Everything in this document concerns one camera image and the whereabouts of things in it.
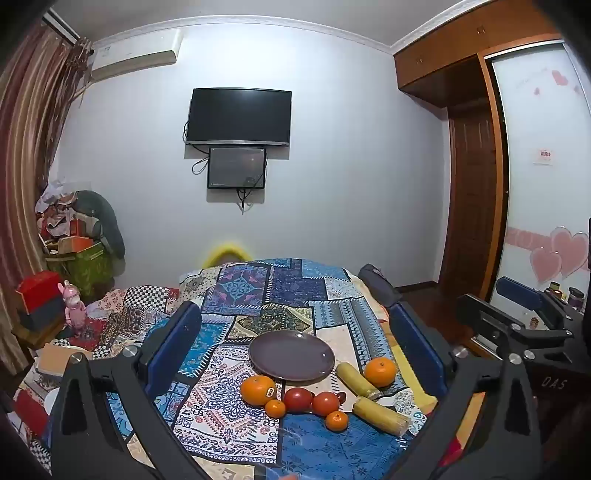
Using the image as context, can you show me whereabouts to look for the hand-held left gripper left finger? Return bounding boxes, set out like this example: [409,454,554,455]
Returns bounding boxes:
[48,301,218,480]

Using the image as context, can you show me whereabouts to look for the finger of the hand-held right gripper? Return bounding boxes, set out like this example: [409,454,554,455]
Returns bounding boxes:
[455,293,574,358]
[496,276,555,319]

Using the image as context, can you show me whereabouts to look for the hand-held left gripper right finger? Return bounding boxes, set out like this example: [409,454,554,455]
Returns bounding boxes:
[388,302,543,480]

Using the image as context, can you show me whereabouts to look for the large orange with sticker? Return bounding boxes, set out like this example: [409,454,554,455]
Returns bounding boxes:
[240,375,278,408]

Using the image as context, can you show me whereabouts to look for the red tomato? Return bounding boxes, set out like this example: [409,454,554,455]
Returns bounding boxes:
[311,391,341,416]
[283,388,315,413]

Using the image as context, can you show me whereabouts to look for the dark purple round plate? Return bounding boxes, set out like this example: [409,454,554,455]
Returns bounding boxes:
[248,330,335,383]

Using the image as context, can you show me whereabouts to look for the checkered floral bedsheet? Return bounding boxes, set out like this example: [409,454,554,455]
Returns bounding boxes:
[14,286,182,467]

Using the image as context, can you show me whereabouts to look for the pink heart stickers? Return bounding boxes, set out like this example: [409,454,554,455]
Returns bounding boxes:
[505,224,591,284]

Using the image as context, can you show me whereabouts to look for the dark bag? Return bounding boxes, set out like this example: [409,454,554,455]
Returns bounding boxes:
[358,264,403,308]

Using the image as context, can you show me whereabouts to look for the pink toy figure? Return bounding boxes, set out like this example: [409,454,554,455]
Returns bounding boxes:
[58,281,88,330]

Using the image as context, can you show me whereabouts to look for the wooden door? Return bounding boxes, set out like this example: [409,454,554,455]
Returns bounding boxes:
[438,104,502,289]

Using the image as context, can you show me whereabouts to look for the yellow curved item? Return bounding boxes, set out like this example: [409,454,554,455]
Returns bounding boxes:
[203,240,252,268]

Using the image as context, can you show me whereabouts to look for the cardboard box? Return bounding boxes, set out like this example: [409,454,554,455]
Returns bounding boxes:
[36,344,93,377]

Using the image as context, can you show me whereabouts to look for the green patterned box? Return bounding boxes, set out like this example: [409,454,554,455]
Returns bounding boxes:
[46,240,116,296]

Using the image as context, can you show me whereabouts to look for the blue patchwork blanket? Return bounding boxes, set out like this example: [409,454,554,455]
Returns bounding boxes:
[106,257,444,480]

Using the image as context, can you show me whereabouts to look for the dark grey box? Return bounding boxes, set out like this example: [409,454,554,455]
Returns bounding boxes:
[18,295,69,330]

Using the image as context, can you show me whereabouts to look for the grey plush cushion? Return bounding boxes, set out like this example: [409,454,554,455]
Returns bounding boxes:
[76,189,126,259]

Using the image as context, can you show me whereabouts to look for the red box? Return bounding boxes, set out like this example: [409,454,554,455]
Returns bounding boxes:
[16,271,65,311]

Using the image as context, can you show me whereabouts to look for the pile of clutter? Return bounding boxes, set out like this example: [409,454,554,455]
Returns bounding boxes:
[36,180,103,259]

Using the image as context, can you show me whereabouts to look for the white sliding wardrobe door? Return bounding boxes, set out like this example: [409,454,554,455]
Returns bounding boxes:
[489,41,591,298]

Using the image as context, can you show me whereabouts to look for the striped brown curtain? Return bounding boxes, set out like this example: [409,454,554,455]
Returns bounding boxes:
[0,23,93,374]

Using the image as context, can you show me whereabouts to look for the wooden wardrobe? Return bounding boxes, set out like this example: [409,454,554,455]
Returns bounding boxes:
[392,0,573,109]

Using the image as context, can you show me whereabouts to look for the white air conditioner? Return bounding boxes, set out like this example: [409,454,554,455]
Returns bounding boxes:
[90,28,183,84]

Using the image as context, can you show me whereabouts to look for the small black wall monitor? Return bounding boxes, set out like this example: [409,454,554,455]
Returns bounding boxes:
[207,147,267,190]

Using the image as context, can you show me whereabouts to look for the black wall television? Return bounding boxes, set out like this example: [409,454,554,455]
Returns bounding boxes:
[185,88,293,147]

